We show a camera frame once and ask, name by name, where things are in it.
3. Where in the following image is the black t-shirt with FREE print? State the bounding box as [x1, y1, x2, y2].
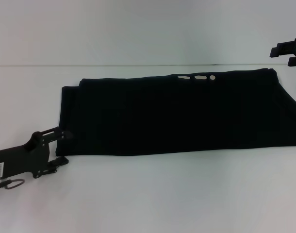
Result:
[55, 68, 296, 158]

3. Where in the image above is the left arm grey cable with plug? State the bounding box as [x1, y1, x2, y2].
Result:
[0, 178, 26, 192]

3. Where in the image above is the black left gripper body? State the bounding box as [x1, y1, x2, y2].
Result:
[0, 132, 59, 180]

